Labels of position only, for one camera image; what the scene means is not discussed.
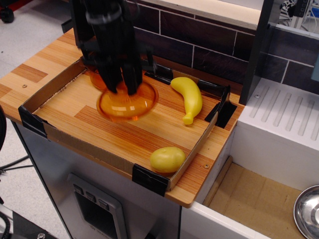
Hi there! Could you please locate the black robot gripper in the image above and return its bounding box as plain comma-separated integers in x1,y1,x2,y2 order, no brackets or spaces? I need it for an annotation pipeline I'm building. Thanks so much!
79,0,157,95

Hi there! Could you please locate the orange glass pot lid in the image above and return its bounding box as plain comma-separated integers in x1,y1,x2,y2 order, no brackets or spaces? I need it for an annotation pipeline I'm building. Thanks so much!
96,82,159,122

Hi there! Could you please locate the orange glass pot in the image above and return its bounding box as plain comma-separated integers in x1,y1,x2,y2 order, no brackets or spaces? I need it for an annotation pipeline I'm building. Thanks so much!
84,65,125,92

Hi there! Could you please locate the yellow toy banana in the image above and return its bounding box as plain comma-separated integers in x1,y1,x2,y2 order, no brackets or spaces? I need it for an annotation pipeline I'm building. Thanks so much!
170,77,203,125

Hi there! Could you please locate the yellow toy potato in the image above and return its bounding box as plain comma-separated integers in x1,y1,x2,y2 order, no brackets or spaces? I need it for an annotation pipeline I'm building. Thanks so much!
150,146,186,173

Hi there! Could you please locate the cardboard fence with black tape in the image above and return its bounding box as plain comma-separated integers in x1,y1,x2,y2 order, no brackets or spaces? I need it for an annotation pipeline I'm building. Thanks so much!
18,61,243,197

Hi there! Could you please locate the grey toy dishwasher front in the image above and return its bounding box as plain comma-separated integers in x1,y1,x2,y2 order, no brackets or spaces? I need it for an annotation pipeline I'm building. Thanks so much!
67,173,128,239

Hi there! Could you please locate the white toy sink unit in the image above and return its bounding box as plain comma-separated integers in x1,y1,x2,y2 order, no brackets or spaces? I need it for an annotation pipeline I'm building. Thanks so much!
180,79,319,239

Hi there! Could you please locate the silver metal bowl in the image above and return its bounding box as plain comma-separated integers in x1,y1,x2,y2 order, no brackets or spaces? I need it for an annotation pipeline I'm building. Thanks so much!
293,185,319,239

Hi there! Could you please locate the black vertical post left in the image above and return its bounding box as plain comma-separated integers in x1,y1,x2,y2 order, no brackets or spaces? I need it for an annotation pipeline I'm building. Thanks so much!
69,0,94,48

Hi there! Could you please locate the black vertical post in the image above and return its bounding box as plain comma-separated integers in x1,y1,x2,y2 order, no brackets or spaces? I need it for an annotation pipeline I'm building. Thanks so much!
69,0,94,48
239,0,274,105

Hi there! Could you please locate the black vertical post right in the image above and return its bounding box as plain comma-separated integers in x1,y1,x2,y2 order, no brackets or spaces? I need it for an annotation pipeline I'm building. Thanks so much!
239,0,274,105

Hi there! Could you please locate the black cable on floor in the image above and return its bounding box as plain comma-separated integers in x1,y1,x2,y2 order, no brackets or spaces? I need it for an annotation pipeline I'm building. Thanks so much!
0,155,34,175

